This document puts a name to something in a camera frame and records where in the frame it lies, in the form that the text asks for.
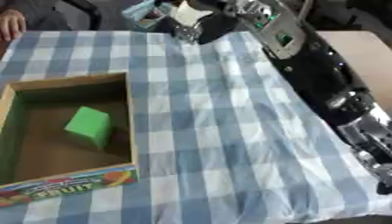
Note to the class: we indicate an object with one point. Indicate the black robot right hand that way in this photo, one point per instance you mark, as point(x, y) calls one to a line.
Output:
point(217, 27)

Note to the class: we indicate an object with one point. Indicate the light blue object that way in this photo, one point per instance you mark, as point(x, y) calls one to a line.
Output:
point(144, 14)

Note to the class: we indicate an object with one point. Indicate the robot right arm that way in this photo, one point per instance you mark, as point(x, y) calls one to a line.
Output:
point(316, 78)

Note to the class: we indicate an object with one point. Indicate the tan cardboard box printed front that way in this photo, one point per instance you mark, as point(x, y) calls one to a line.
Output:
point(131, 122)

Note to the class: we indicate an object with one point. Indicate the black chair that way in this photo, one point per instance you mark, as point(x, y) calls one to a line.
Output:
point(88, 11)

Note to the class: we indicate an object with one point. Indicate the green block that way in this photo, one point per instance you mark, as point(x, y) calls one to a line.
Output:
point(89, 126)

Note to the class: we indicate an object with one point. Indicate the person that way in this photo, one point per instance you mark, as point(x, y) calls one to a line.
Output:
point(43, 13)

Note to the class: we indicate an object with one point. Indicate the person's hand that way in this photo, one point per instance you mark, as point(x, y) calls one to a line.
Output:
point(10, 24)

